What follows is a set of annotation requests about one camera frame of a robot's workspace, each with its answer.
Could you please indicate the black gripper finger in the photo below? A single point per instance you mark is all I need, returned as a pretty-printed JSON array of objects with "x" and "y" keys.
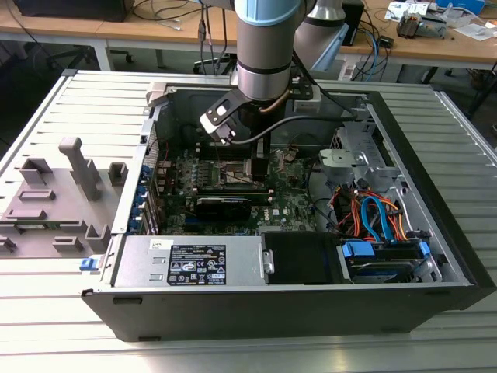
[{"x": 259, "y": 169}]

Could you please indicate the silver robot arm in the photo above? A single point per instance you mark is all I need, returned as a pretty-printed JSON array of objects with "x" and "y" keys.
[{"x": 264, "y": 46}]

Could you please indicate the CPU socket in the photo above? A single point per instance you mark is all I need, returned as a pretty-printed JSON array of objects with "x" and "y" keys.
[{"x": 221, "y": 181}]

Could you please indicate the green RAM stick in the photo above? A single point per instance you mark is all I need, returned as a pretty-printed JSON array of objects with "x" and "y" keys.
[{"x": 261, "y": 198}]

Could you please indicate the round coin battery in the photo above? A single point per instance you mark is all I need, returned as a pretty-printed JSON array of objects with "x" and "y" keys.
[{"x": 291, "y": 155}]

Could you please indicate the green motherboard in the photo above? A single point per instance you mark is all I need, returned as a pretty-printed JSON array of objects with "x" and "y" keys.
[{"x": 295, "y": 206}]

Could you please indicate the black graphics card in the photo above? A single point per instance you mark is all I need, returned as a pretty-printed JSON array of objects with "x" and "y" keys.
[{"x": 221, "y": 211}]

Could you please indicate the silver metal drive cage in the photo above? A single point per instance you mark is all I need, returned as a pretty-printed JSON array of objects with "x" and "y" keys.
[{"x": 341, "y": 159}]

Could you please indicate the black plastic shroud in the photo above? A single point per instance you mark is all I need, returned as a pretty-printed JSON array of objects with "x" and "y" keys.
[{"x": 299, "y": 258}]

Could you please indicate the beige case latch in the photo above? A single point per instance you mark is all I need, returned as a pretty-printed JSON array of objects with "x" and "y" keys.
[{"x": 157, "y": 93}]

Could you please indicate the pale blue teach pendant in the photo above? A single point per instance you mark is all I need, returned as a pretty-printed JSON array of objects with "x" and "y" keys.
[{"x": 341, "y": 39}]

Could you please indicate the tall black desktop box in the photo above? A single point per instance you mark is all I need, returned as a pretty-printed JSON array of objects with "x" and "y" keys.
[{"x": 355, "y": 27}]

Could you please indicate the black office chair base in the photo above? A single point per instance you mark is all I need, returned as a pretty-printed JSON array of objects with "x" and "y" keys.
[{"x": 127, "y": 58}]

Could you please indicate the black PC case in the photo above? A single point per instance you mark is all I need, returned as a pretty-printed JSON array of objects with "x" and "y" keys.
[{"x": 272, "y": 314}]

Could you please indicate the hard disk in blue carrier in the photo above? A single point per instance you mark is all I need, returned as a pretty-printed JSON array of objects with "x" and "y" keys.
[{"x": 372, "y": 268}]

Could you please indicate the silver power supply unit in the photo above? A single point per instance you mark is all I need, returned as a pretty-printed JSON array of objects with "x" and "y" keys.
[{"x": 136, "y": 264}]

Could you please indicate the small black box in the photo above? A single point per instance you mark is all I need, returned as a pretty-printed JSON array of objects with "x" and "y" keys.
[{"x": 387, "y": 42}]

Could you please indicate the grey electronic device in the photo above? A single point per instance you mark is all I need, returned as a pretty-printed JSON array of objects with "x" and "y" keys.
[{"x": 411, "y": 25}]

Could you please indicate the wooden desk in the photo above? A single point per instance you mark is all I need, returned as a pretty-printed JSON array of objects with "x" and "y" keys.
[
  {"x": 58, "y": 29},
  {"x": 427, "y": 52}
]

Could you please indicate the white paper leaflet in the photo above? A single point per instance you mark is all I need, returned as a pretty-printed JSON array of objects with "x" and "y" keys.
[{"x": 404, "y": 9}]

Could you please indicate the blue plastic clip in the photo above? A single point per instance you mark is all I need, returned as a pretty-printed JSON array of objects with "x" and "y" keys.
[{"x": 88, "y": 265}]

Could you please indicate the grey parts rack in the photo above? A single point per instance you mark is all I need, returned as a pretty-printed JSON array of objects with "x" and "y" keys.
[{"x": 58, "y": 217}]

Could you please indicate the black equipment box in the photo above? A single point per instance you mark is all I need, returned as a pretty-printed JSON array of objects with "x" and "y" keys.
[{"x": 70, "y": 9}]

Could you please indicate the white paper sheets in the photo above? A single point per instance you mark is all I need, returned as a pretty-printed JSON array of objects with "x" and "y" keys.
[{"x": 473, "y": 31}]

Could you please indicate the blue box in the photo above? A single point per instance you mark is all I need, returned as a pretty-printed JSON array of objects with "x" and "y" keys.
[{"x": 462, "y": 4}]

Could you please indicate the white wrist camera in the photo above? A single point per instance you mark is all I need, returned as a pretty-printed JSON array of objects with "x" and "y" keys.
[{"x": 211, "y": 124}]

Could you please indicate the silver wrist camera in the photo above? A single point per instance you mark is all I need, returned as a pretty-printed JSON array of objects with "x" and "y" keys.
[{"x": 306, "y": 105}]

